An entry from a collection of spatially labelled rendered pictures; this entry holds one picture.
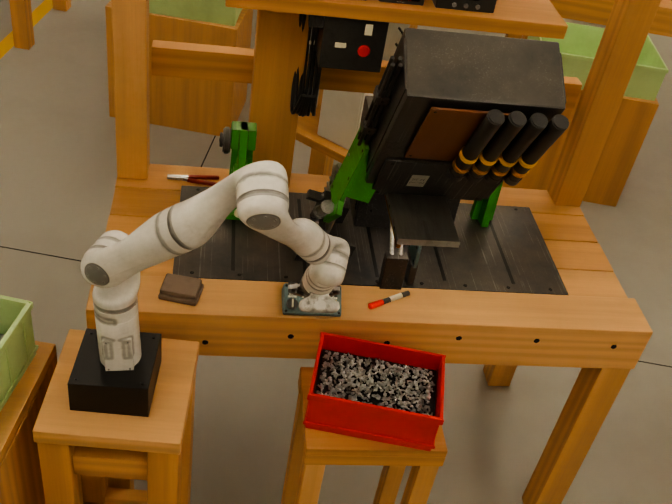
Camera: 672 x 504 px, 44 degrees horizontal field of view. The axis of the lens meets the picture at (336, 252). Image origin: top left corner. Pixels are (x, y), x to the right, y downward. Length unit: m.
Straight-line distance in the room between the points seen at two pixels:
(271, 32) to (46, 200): 1.96
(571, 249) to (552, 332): 0.42
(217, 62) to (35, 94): 2.51
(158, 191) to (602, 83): 1.36
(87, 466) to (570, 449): 1.47
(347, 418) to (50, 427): 0.66
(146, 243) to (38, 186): 2.55
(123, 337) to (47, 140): 2.71
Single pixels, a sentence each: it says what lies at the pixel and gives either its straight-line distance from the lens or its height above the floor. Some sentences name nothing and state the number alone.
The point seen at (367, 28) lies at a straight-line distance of 2.23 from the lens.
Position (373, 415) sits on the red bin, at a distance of 1.94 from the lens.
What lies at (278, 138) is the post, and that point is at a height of 1.06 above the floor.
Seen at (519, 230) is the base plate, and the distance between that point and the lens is 2.60.
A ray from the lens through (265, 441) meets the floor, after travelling 2.99.
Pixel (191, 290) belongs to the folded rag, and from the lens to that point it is 2.12.
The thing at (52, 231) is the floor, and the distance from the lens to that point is 3.84.
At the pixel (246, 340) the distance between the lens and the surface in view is 2.16.
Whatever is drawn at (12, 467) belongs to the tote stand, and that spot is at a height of 0.69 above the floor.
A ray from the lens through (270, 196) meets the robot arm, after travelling 1.41.
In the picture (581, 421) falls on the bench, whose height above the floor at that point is 0.52.
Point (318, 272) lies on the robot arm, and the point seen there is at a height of 1.26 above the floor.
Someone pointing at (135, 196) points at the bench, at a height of 0.88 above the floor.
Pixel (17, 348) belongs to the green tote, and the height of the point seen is 0.89.
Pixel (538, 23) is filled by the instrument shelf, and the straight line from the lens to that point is 2.32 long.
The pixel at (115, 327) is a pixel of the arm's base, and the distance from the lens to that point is 1.82.
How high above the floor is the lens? 2.34
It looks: 38 degrees down
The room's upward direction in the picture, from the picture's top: 10 degrees clockwise
